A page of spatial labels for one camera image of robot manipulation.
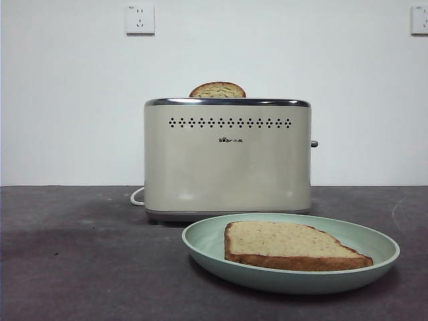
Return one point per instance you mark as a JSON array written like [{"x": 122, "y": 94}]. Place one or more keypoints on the pale green round plate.
[{"x": 207, "y": 264}]

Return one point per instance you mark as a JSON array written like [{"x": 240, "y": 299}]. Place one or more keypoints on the large toasted bread slice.
[{"x": 284, "y": 244}]

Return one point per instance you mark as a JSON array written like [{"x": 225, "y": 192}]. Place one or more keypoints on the cream toaster with chrome top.
[{"x": 227, "y": 174}]

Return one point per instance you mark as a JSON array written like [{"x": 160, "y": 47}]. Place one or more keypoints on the small toasted bread slice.
[{"x": 217, "y": 90}]

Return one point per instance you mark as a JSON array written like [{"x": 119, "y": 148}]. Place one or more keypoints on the grey toaster lever knob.
[{"x": 314, "y": 144}]

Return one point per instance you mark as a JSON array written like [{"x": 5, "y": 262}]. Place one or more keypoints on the white wall socket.
[
  {"x": 140, "y": 19},
  {"x": 420, "y": 20}
]

